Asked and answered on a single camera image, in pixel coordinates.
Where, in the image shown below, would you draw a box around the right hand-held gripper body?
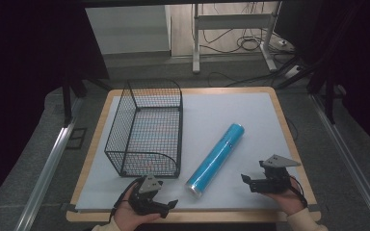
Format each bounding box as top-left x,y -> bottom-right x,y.
258,154 -> 303,194

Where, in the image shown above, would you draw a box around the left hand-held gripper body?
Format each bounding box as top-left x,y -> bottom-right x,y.
128,174 -> 172,216

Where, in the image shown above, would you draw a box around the blue plastic wrap roll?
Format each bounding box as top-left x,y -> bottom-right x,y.
185,122 -> 246,199

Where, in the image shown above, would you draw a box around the black wire mesh basket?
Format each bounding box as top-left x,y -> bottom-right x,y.
104,78 -> 184,179

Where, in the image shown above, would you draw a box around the person's right hand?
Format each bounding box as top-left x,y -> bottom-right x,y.
264,177 -> 307,217

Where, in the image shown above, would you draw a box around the person's left hand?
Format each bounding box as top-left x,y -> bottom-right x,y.
113,184 -> 162,231

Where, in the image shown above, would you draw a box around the black floor plate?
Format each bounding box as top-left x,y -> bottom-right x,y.
65,127 -> 88,150

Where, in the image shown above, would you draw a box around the black metal stand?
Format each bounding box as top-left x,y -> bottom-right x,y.
275,56 -> 348,125
61,74 -> 114,128

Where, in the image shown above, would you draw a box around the white power strip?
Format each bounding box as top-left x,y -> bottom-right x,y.
283,64 -> 304,80

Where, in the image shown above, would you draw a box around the dark curtain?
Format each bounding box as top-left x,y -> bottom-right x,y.
274,0 -> 370,160
0,0 -> 111,215

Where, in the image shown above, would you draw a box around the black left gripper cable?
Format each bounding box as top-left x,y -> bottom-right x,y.
108,176 -> 144,224

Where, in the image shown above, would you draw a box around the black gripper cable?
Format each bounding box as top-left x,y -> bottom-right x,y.
108,176 -> 144,224
288,174 -> 309,208

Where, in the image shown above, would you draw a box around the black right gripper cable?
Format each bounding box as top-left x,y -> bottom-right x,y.
288,174 -> 309,208

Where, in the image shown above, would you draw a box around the white board with wooden frame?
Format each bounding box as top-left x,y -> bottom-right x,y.
75,91 -> 312,213

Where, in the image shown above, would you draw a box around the silver metal rail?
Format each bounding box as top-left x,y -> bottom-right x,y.
309,93 -> 370,231
13,123 -> 77,231

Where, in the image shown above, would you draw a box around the black floor cables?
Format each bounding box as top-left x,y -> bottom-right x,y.
200,27 -> 298,88

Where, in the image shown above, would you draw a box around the white metal desk frame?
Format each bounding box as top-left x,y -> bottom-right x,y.
191,2 -> 279,75

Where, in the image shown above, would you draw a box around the white wall panel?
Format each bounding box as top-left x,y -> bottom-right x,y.
85,4 -> 172,56

